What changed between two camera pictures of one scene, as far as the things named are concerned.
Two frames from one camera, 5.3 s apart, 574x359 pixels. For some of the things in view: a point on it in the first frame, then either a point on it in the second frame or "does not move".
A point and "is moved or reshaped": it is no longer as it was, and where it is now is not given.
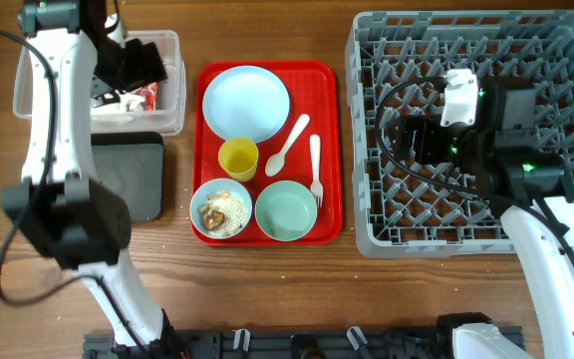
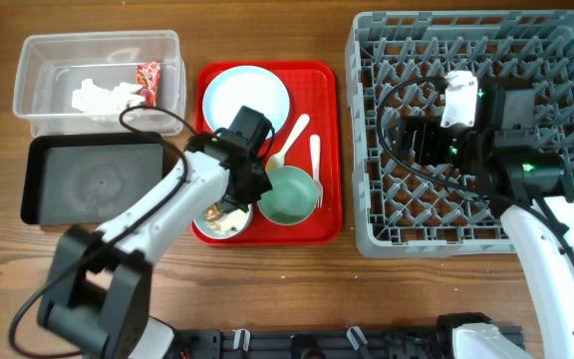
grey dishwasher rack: (396, 67) does not move
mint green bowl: (285, 210) is moved or reshaped
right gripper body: (437, 144) does not move
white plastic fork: (316, 186) does not move
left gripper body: (128, 66) -> (257, 182)
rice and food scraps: (223, 214) does not move
